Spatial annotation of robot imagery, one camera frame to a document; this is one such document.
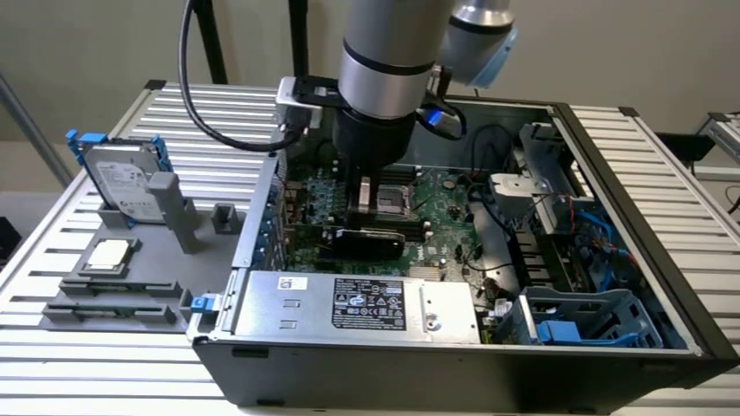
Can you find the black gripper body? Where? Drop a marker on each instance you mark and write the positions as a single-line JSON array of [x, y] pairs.
[[370, 138]]

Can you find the silver chipset heatsink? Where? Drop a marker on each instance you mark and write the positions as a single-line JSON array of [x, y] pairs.
[[427, 274]]

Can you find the hard disk with blue bracket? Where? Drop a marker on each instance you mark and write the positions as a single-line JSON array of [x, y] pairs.
[[125, 182]]

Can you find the grey parts rack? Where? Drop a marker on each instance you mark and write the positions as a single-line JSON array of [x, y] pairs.
[[145, 277]]

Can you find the silver power supply unit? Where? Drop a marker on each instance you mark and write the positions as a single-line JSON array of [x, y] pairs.
[[325, 307]]

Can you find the green motherboard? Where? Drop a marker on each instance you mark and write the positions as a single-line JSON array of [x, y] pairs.
[[451, 242]]

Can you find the grey metal frame leg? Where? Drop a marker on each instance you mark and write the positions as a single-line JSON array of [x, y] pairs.
[[33, 125]]

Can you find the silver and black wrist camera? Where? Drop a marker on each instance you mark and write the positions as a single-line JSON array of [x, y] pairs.
[[301, 97]]

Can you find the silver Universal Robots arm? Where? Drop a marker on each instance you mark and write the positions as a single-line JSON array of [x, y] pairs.
[[382, 65]]

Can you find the silver coin battery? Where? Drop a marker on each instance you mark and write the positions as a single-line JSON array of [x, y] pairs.
[[450, 183]]

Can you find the CPU socket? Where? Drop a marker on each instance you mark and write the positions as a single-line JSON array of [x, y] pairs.
[[397, 199]]

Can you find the grey metal drive cage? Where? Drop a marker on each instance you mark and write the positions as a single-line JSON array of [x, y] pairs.
[[538, 186]]

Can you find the black tripod pole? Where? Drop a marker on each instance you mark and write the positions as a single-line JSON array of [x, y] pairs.
[[211, 39], [299, 39]]

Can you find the black open PC case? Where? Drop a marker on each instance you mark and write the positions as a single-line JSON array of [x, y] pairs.
[[463, 377]]

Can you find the blue case latch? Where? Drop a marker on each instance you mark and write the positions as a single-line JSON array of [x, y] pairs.
[[203, 302]]

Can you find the blue plastic disk bay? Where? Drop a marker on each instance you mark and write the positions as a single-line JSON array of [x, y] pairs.
[[585, 316]]

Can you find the black graphics card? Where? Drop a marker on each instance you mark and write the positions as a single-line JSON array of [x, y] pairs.
[[370, 245]]

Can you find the silver CPU chip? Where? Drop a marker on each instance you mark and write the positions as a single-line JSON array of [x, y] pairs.
[[109, 256]]

